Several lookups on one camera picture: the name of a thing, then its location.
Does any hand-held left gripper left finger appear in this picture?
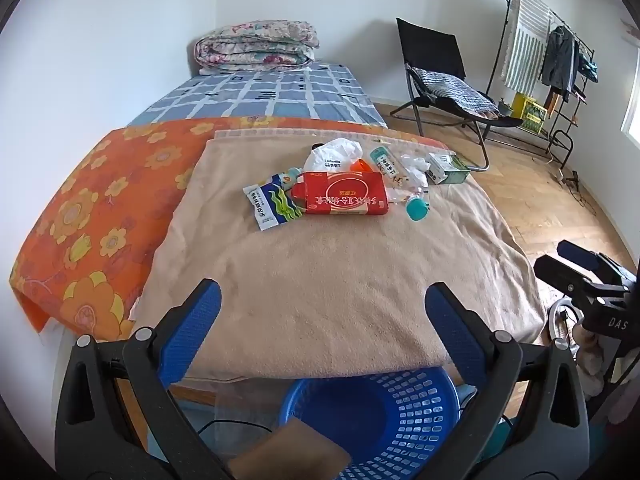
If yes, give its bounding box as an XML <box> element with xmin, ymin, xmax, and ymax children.
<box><xmin>55</xmin><ymin>277</ymin><xmax>236</xmax><ymax>480</ymax></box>

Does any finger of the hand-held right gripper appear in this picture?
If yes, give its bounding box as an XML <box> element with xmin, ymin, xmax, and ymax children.
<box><xmin>556</xmin><ymin>240</ymin><xmax>608</xmax><ymax>273</ymax></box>
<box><xmin>533</xmin><ymin>255</ymin><xmax>601</xmax><ymax>306</ymax></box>

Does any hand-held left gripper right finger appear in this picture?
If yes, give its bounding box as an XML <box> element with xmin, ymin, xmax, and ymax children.
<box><xmin>424</xmin><ymin>281</ymin><xmax>591</xmax><ymax>480</ymax></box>

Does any blue plastic basket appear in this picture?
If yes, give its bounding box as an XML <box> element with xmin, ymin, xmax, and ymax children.
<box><xmin>279</xmin><ymin>366</ymin><xmax>460</xmax><ymax>480</ymax></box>

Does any white and blue snack packet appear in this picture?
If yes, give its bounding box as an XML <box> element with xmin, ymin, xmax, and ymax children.
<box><xmin>243</xmin><ymin>172</ymin><xmax>306</xmax><ymax>232</ymax></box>

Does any person's right hand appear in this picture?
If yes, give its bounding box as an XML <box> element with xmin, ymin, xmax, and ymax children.
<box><xmin>572</xmin><ymin>322</ymin><xmax>607</xmax><ymax>378</ymax></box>

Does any power strip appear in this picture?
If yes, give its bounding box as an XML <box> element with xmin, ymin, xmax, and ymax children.
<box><xmin>555</xmin><ymin>167</ymin><xmax>581</xmax><ymax>191</ymax></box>

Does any black clothes rack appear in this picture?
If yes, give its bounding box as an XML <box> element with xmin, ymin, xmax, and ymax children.
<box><xmin>487</xmin><ymin>0</ymin><xmax>596</xmax><ymax>171</ymax></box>

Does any clear bottle with teal cap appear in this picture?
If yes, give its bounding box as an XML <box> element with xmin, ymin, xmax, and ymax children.
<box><xmin>387</xmin><ymin>185</ymin><xmax>431</xmax><ymax>222</ymax></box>

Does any beige blanket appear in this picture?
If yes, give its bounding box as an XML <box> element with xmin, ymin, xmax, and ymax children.
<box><xmin>132</xmin><ymin>127</ymin><xmax>548</xmax><ymax>381</ymax></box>

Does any yellow crate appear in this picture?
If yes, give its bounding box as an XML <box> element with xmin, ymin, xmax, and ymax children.
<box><xmin>510</xmin><ymin>92</ymin><xmax>548</xmax><ymax>135</ymax></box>

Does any green and white box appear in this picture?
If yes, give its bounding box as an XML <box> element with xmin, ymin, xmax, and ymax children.
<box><xmin>425</xmin><ymin>152</ymin><xmax>472</xmax><ymax>186</ymax></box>

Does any orange floral bed sheet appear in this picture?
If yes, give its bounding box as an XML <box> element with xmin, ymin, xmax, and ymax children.
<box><xmin>9</xmin><ymin>116</ymin><xmax>451</xmax><ymax>336</ymax></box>

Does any brown flat pad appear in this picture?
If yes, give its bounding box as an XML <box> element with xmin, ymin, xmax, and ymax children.
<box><xmin>227</xmin><ymin>417</ymin><xmax>353</xmax><ymax>480</ymax></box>

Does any crumpled white tissue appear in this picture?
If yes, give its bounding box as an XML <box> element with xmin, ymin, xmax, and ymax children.
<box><xmin>397</xmin><ymin>155</ymin><xmax>431</xmax><ymax>188</ymax></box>

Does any red cardboard box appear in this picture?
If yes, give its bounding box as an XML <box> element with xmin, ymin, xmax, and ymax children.
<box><xmin>291</xmin><ymin>170</ymin><xmax>390</xmax><ymax>216</ymax></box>

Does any white and green tube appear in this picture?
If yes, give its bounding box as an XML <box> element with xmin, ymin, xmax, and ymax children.
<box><xmin>369</xmin><ymin>145</ymin><xmax>406</xmax><ymax>183</ymax></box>

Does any teal hanging garment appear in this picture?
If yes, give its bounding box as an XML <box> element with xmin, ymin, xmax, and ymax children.
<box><xmin>580</xmin><ymin>50</ymin><xmax>599</xmax><ymax>83</ymax></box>

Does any dark jacket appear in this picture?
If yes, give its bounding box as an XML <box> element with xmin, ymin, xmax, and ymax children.
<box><xmin>540</xmin><ymin>25</ymin><xmax>581</xmax><ymax>103</ymax></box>

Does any checked chair cushion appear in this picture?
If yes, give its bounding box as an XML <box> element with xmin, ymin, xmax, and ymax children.
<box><xmin>410</xmin><ymin>66</ymin><xmax>500</xmax><ymax>121</ymax></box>

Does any white plastic bag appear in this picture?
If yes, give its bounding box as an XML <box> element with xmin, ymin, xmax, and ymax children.
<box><xmin>303</xmin><ymin>137</ymin><xmax>363</xmax><ymax>173</ymax></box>

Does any striped towel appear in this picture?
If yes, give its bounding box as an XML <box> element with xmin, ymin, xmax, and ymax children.
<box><xmin>501</xmin><ymin>0</ymin><xmax>552</xmax><ymax>93</ymax></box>

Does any blue plaid bed sheet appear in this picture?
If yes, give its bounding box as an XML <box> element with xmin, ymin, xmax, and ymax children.
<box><xmin>122</xmin><ymin>60</ymin><xmax>391</xmax><ymax>131</ymax></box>

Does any black folding chair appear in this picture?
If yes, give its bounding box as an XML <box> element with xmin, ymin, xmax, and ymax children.
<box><xmin>390</xmin><ymin>17</ymin><xmax>526</xmax><ymax>173</ymax></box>

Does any folded floral quilt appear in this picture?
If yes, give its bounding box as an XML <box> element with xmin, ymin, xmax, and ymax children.
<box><xmin>194</xmin><ymin>20</ymin><xmax>321</xmax><ymax>77</ymax></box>

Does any black cable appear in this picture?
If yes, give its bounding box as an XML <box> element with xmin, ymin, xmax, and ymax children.
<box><xmin>195</xmin><ymin>417</ymin><xmax>281</xmax><ymax>441</ymax></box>

